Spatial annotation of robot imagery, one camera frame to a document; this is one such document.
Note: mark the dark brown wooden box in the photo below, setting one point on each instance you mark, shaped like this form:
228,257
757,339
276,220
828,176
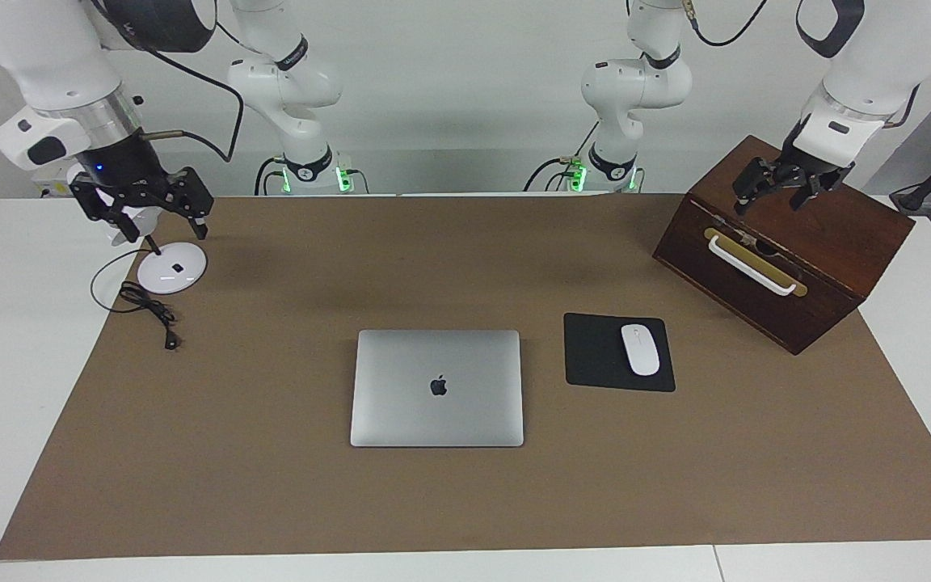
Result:
821,234

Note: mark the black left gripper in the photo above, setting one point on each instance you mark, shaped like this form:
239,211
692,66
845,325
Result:
809,168

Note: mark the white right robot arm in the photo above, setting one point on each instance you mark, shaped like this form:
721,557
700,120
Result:
45,56

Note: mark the white computer mouse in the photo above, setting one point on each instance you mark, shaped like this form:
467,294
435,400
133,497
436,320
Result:
640,349

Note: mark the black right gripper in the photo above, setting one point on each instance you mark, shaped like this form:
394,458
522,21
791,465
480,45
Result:
128,174

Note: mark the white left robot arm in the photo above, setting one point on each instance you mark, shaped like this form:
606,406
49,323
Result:
869,56

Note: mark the white desk lamp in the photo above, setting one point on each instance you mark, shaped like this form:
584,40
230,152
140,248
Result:
170,271

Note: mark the white power strip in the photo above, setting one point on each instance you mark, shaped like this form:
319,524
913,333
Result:
45,187

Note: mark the black mouse pad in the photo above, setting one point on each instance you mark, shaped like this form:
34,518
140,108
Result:
595,356

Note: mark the brown table mat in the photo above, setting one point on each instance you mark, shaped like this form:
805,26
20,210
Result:
271,485

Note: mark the grey laptop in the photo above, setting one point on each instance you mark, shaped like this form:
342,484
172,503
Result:
401,404

